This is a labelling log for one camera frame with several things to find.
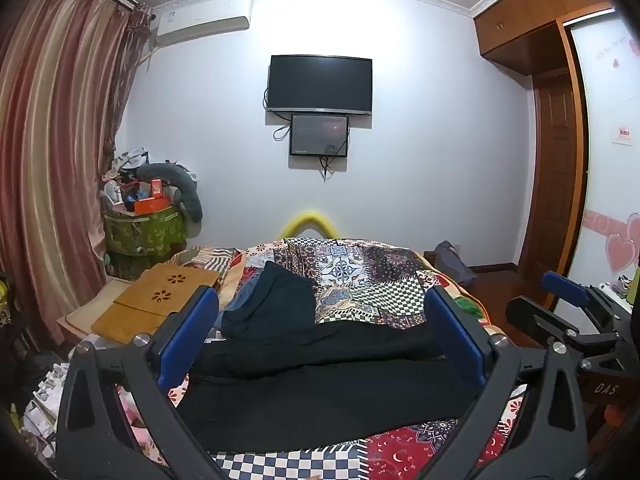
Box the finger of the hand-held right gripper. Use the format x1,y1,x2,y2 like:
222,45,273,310
506,296,618,352
542,271,626,323

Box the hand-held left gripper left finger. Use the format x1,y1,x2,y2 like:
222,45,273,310
55,285,226,480

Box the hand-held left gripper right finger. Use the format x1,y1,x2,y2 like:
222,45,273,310
425,285,592,480

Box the black pants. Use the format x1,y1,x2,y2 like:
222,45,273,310
177,317,506,456

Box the colourful fleece blanket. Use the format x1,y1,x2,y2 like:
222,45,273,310
425,270,506,336

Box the bamboo lap table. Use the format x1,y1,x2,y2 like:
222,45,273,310
91,262,223,338

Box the blue denim garment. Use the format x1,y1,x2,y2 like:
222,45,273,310
217,275,266,331

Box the grey bag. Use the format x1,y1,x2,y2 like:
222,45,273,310
432,240,479,289

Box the dark teal garment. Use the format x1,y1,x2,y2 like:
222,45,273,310
220,260,318,342

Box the beige flat board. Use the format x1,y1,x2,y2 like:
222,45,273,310
55,277,136,335

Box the green patterned storage box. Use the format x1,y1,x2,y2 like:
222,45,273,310
104,203,187,257

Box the patchwork quilt bed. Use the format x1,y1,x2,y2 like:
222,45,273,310
115,237,531,480

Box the brown wooden door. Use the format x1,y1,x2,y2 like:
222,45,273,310
520,72,587,275

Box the orange box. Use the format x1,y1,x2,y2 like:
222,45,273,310
132,195,172,214

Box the white heart-print wardrobe door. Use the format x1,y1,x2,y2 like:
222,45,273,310
570,10,640,303

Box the grey neck pillow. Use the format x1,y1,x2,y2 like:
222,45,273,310
136,161,204,222

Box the pile of white clutter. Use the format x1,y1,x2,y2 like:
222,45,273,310
20,360,72,443

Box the yellow curved headboard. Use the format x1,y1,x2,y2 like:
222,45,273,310
279,211,342,240

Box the pile of household clutter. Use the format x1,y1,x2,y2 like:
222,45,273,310
102,147,151,211

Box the striped pink curtain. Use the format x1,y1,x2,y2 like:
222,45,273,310
0,0,153,356

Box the wooden overhead cabinet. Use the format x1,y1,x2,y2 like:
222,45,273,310
472,0,617,77

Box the white air conditioner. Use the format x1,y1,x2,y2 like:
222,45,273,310
152,0,253,51

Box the small black wall monitor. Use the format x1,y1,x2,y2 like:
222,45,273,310
290,113,350,157

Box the black wall television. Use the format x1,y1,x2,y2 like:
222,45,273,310
266,54,374,116

